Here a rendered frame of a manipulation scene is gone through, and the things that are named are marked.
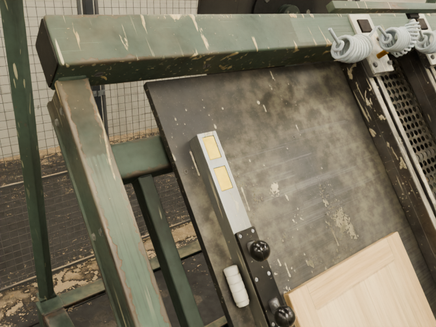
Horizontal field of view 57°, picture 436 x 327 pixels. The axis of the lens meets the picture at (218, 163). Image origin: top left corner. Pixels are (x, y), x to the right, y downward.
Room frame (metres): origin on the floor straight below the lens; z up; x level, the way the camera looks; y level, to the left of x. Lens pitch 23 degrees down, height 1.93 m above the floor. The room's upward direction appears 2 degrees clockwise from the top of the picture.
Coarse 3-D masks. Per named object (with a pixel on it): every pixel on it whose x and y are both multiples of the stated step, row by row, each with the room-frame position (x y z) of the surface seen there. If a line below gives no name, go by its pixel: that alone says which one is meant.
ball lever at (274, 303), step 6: (270, 300) 0.63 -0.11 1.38; (276, 300) 0.63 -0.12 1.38; (270, 306) 0.62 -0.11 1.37; (276, 306) 0.60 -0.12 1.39; (282, 306) 0.55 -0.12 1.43; (288, 306) 0.55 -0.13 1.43; (276, 312) 0.54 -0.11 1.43; (282, 312) 0.53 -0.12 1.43; (288, 312) 0.53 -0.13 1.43; (294, 312) 0.54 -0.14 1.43; (276, 318) 0.53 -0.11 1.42; (282, 318) 0.53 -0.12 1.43; (288, 318) 0.53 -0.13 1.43; (294, 318) 0.53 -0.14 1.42; (282, 324) 0.52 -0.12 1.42; (288, 324) 0.52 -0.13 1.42
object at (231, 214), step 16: (192, 144) 0.82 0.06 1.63; (208, 160) 0.78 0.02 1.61; (224, 160) 0.80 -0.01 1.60; (208, 176) 0.77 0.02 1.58; (208, 192) 0.77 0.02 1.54; (224, 192) 0.75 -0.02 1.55; (224, 208) 0.72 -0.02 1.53; (240, 208) 0.74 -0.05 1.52; (224, 224) 0.72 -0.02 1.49; (240, 224) 0.72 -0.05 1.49; (240, 256) 0.68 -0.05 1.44; (240, 272) 0.68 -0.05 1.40; (256, 304) 0.63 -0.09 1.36; (256, 320) 0.63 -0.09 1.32
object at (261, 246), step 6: (258, 240) 0.61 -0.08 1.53; (252, 246) 0.59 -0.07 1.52; (258, 246) 0.59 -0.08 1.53; (264, 246) 0.59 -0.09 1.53; (252, 252) 0.59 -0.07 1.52; (258, 252) 0.58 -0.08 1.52; (264, 252) 0.58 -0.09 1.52; (270, 252) 0.59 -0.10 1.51; (252, 258) 0.59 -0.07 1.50; (258, 258) 0.58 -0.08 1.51; (264, 258) 0.58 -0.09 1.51
